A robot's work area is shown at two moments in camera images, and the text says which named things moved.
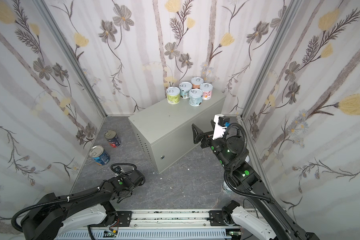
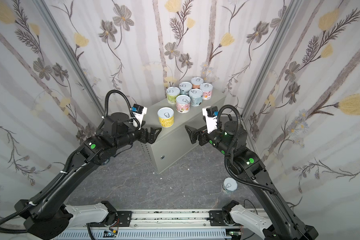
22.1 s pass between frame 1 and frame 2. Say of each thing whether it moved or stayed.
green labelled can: stayed
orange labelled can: stayed
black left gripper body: moved
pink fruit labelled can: stayed
